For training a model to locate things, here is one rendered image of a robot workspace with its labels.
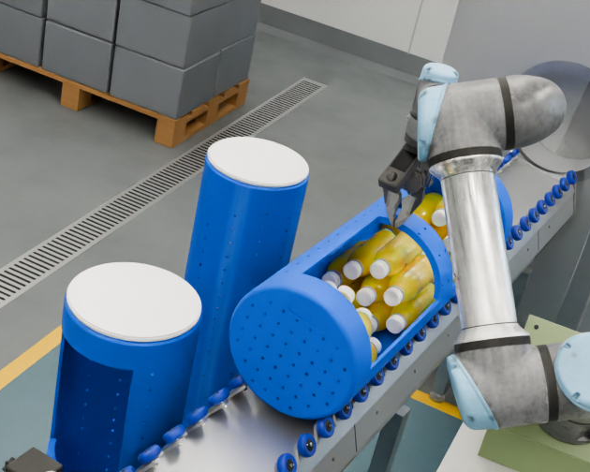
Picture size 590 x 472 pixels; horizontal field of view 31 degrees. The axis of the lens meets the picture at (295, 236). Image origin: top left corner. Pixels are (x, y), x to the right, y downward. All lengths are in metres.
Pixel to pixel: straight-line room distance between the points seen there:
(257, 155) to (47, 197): 1.92
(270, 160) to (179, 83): 2.29
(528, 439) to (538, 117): 0.53
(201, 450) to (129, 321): 0.30
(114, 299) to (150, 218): 2.42
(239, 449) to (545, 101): 0.88
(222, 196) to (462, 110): 1.26
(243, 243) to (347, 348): 0.93
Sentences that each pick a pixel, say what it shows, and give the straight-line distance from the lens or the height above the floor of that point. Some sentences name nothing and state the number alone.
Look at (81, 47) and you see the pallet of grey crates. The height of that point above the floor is 0.33.
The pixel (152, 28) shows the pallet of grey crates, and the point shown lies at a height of 0.55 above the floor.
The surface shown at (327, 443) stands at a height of 0.93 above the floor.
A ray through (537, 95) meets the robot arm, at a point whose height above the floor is 1.74.
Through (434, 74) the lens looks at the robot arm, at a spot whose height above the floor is 1.58.
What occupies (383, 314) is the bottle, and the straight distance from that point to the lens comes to 2.40.
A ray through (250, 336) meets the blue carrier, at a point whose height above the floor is 1.09.
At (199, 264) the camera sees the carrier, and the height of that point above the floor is 0.73.
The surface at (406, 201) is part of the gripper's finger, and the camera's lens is 2.27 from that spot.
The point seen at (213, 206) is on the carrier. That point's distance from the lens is 2.86.
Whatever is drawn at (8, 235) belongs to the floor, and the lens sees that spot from 4.40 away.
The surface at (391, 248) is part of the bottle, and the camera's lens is 2.34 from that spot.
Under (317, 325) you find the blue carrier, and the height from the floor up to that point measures 1.18.
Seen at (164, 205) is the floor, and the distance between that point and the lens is 4.75.
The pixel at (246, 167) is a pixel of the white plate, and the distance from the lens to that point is 2.85.
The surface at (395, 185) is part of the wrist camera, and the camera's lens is 2.18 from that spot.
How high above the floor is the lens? 2.28
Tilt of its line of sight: 29 degrees down
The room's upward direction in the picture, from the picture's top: 13 degrees clockwise
